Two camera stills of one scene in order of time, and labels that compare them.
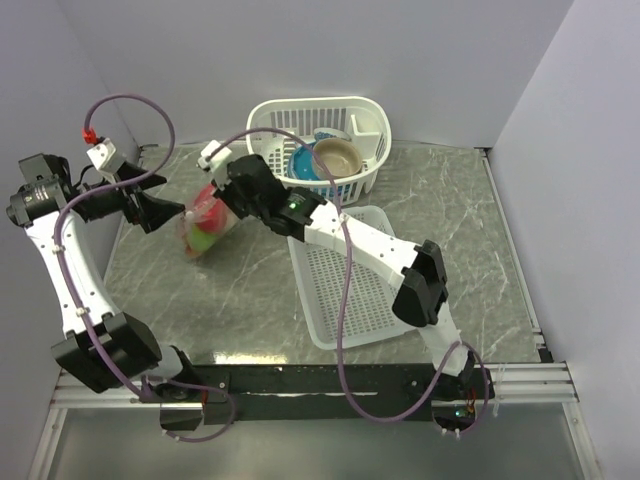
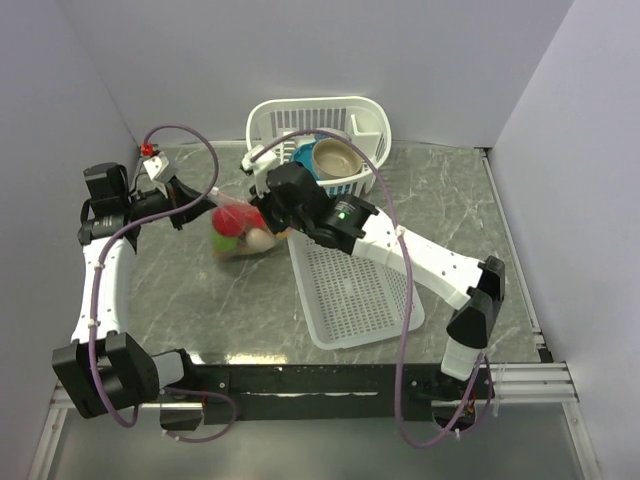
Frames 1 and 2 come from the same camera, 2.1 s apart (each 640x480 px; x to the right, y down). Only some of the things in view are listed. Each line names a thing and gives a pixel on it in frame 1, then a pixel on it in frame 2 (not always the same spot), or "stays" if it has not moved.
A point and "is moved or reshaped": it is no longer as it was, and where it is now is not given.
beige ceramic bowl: (341, 158) stays
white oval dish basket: (276, 127) stays
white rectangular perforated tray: (319, 270) stays
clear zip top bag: (209, 220) → (238, 229)
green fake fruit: (200, 240) → (224, 244)
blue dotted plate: (301, 163) stays
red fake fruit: (213, 209) is moved or reshaped
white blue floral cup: (330, 132) stays
